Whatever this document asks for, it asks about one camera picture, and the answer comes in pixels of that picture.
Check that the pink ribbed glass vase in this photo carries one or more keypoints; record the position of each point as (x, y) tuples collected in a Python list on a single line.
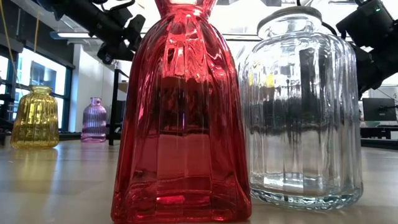
[(93, 123)]

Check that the clear ribbed glass jar vase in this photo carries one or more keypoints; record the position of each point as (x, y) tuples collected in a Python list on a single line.
[(304, 140)]

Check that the yellow ribbed glass vase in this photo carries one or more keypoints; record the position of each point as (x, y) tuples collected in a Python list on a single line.
[(35, 121)]

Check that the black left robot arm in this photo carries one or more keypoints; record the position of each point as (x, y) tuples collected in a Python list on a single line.
[(93, 18)]

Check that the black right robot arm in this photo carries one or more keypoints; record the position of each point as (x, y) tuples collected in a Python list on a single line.
[(373, 62)]

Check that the red flared square glass vase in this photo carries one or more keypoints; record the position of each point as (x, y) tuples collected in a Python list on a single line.
[(180, 140)]

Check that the black ceiling spotlight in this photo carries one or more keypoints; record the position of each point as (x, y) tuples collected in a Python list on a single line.
[(107, 58)]

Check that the long ceiling light fixture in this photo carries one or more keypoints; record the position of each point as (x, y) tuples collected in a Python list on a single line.
[(74, 35)]

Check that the black computer monitor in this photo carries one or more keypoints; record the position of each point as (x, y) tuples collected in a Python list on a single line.
[(377, 109)]

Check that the black desk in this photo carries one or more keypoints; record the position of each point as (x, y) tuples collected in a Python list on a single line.
[(379, 130)]

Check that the black equipment rack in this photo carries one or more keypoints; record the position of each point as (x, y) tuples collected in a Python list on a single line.
[(4, 118)]

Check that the wooden shelf black metal frame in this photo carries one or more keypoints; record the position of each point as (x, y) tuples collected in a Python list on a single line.
[(113, 105)]

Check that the large window dark frame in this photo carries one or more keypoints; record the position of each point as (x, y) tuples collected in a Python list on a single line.
[(46, 74)]

